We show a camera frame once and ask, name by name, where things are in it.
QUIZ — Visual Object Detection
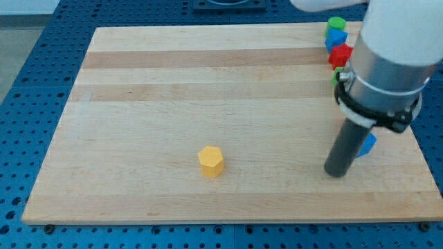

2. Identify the yellow hexagon block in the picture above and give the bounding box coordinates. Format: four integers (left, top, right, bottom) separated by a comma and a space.
198, 146, 224, 178

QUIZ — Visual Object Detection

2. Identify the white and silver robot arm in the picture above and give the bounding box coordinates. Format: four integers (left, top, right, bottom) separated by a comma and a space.
347, 0, 442, 113

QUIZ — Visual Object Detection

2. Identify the wooden board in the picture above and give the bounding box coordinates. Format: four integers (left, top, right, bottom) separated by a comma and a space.
21, 23, 442, 225

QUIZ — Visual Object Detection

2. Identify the small green block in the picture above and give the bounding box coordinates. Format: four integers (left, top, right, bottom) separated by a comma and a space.
332, 67, 345, 86

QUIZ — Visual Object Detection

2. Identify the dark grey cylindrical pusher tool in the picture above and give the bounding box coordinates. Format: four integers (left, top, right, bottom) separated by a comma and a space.
324, 118, 372, 178

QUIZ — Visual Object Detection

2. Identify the red block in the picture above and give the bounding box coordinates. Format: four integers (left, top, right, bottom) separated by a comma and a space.
328, 43, 354, 70

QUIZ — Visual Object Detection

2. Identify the blue block upper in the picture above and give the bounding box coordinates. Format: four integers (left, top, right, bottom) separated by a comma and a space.
325, 28, 348, 53

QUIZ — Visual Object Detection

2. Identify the blue block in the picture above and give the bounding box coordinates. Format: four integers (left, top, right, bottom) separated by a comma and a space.
325, 28, 348, 53
356, 133, 377, 158

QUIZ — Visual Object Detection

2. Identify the blue block lower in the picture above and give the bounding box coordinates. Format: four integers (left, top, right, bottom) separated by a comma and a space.
356, 133, 377, 158

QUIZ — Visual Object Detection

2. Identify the green cylinder block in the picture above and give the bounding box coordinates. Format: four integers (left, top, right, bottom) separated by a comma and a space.
325, 16, 346, 36

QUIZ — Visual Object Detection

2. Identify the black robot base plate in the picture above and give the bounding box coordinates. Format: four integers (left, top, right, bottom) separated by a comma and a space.
191, 0, 267, 11

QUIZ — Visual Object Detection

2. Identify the black cable clamp ring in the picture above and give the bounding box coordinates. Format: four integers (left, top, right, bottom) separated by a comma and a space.
334, 71, 423, 134

